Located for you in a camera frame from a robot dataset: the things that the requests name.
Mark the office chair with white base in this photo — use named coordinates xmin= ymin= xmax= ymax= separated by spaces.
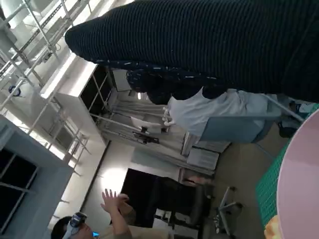
xmin=213 ymin=186 xmax=244 ymax=236

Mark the person wearing headset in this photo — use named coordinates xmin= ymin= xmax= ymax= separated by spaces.
xmin=51 ymin=188 xmax=175 ymax=239

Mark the silver metal pole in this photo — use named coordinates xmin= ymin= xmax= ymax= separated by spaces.
xmin=266 ymin=95 xmax=305 ymax=123

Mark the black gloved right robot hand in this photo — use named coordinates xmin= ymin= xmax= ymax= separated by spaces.
xmin=65 ymin=0 xmax=319 ymax=107

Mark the dark VR headset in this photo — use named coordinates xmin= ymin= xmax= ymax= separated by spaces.
xmin=66 ymin=211 xmax=100 ymax=237

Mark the grey cabinet with dark glass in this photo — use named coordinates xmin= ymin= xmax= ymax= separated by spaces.
xmin=0 ymin=116 xmax=74 ymax=239

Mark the white low cabinet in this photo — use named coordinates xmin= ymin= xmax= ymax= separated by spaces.
xmin=180 ymin=131 xmax=220 ymax=175

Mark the grey chair on castors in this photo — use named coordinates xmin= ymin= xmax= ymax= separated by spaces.
xmin=200 ymin=116 xmax=277 ymax=160

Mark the rectangular orange twisted bread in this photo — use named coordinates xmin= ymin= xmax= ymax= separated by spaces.
xmin=263 ymin=215 xmax=284 ymax=239

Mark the black office chair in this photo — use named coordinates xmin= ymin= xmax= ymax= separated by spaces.
xmin=149 ymin=174 xmax=215 ymax=225

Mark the pink bowl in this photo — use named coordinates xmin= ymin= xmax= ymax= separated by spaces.
xmin=276 ymin=114 xmax=319 ymax=239

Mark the green cutting mat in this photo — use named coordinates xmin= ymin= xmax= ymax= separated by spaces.
xmin=254 ymin=101 xmax=319 ymax=226

